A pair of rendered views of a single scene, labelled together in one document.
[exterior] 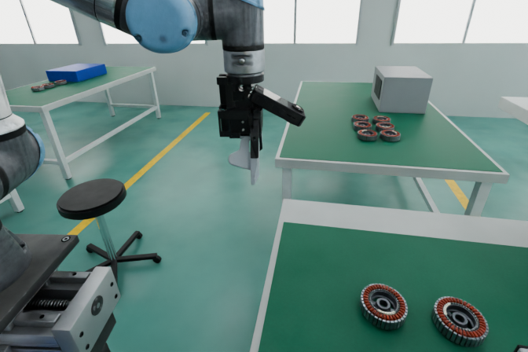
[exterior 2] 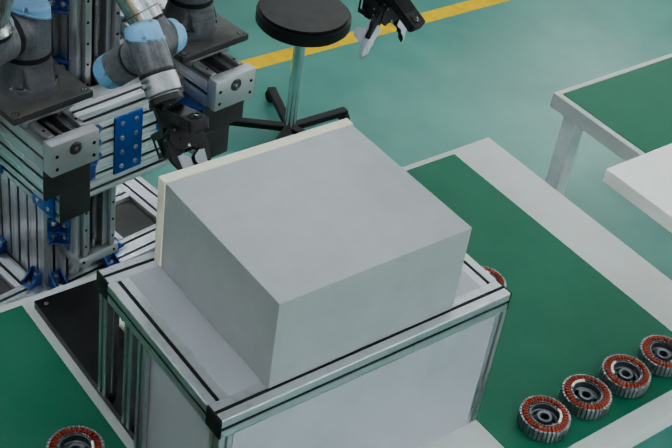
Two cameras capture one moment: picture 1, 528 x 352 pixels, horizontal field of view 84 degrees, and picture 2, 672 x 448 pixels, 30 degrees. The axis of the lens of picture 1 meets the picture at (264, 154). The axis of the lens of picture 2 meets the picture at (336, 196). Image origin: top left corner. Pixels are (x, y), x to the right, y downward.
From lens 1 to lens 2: 258 cm
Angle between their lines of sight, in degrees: 33
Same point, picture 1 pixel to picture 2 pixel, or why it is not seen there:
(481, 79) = not seen: outside the picture
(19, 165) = not seen: outside the picture
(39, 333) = (202, 77)
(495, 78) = not seen: outside the picture
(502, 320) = (523, 315)
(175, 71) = not seen: outside the picture
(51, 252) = (228, 35)
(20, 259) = (212, 29)
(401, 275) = (494, 250)
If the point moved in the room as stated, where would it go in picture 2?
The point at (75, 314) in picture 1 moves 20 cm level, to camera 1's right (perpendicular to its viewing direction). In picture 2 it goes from (222, 78) to (278, 113)
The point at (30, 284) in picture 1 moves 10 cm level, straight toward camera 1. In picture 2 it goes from (210, 46) to (211, 66)
